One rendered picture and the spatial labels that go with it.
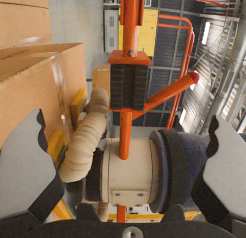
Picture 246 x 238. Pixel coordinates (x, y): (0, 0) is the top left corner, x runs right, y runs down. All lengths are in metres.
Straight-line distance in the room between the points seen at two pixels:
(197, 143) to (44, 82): 0.34
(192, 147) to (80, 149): 0.25
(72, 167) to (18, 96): 0.12
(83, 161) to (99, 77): 1.91
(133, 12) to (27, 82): 0.16
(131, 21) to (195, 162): 0.29
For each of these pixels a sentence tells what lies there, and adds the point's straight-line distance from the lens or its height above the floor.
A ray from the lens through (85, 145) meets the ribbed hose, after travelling 0.21.
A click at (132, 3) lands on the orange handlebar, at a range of 0.21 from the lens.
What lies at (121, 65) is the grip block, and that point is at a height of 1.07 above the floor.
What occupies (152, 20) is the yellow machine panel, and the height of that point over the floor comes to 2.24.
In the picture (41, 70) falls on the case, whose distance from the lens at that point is 0.24.
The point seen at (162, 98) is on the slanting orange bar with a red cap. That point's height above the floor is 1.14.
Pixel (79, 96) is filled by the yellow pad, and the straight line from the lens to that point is 0.38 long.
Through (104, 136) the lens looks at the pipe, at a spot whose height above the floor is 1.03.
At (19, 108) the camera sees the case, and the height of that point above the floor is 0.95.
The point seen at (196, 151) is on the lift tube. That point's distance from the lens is 0.36.
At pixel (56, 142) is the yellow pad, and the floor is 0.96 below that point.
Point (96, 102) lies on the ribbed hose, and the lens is 0.30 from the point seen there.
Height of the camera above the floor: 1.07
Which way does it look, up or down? level
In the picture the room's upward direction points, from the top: 92 degrees clockwise
